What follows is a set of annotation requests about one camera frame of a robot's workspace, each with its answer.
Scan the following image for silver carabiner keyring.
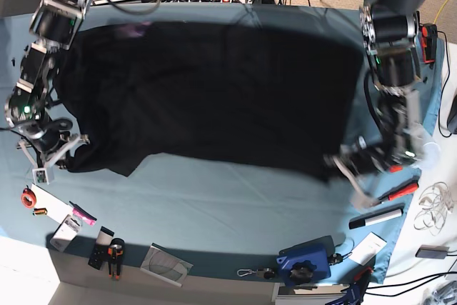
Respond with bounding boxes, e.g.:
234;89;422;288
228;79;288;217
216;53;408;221
236;268;276;280

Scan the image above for coiled white cable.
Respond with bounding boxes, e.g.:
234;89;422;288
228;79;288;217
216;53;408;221
413;181;455;236

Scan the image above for black and white marker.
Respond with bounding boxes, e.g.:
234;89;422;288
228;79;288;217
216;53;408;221
348;208;403;230

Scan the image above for orange black pliers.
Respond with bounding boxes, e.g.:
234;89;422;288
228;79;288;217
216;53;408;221
107;238;125;281

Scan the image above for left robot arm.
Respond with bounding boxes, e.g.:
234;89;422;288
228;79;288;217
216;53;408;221
326;0;436;209

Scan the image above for blue case with knob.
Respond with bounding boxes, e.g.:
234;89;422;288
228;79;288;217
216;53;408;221
276;244;331;286

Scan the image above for black t-shirt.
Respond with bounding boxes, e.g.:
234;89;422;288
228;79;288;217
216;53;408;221
54;22;363;179

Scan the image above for orange black clamp tool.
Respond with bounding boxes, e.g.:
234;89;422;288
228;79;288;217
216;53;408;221
421;24;438;64

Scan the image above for red cube block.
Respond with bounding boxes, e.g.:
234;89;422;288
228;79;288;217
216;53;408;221
388;165;403;173

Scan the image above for orange tape roll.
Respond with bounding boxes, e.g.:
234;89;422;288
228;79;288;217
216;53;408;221
21;187;37;209

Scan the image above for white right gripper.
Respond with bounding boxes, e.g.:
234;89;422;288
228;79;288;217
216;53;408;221
16;132;89;184

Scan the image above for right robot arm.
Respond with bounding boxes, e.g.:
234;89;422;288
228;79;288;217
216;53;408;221
4;0;92;184

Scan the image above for translucent plastic cup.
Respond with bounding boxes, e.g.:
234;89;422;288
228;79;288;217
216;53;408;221
412;126;441;171

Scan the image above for red handled screwdriver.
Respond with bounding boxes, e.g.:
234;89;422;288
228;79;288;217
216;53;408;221
378;181;419;204

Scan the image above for pink packaged item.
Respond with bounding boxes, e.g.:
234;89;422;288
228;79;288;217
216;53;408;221
69;201;97;226

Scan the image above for white booklet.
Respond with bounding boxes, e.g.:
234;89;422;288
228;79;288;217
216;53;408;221
349;232;386;266

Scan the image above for clear cd sleeve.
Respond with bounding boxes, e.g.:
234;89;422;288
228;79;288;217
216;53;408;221
140;244;194;287

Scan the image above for battery blister pack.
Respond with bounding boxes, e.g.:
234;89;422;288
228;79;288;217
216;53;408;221
49;215;82;252

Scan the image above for grey phone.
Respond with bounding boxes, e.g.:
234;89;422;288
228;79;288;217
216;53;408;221
415;246;448;259

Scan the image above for white paper sheet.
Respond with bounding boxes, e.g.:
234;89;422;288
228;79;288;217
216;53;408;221
31;184;73;224

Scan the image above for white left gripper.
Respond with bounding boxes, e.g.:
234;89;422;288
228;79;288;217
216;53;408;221
323;136;382;209

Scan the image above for gold battery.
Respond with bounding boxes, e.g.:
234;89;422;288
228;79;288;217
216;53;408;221
33;208;48;216

